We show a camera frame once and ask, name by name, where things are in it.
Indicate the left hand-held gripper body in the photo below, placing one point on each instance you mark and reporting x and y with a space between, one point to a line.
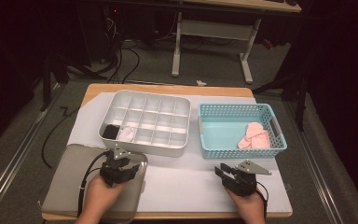
112 174

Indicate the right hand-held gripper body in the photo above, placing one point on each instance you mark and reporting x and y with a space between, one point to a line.
242 183

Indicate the light blue perforated basket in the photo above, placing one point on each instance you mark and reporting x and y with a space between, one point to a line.
245 153

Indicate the white divided storage box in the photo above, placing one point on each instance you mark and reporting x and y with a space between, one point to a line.
143 151

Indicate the white sock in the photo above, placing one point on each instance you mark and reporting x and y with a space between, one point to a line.
126 133

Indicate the black sock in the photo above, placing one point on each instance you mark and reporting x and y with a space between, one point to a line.
110 132

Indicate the translucent grey box lid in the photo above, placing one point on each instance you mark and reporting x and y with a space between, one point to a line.
62 186

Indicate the person's right hand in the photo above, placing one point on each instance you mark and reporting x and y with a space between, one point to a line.
250 210

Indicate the person's left hand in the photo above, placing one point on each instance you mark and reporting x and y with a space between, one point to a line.
101 202

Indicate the pink sock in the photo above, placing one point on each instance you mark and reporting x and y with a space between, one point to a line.
258 141
254 127

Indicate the white table cover sheet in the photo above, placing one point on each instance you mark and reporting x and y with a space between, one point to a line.
180 189

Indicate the white crumpled scrap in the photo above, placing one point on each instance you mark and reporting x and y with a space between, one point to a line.
201 83

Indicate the black metal stand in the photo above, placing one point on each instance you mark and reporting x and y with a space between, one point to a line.
300 105
46 87

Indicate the small red object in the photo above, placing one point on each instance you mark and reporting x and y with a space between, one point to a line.
268 44

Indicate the white-framed desk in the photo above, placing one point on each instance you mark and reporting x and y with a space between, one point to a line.
217 30

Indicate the dark equipment with red light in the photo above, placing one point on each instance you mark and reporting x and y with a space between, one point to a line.
113 18

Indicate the metal floor rail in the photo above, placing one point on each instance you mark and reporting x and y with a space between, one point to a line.
19 152
314 163

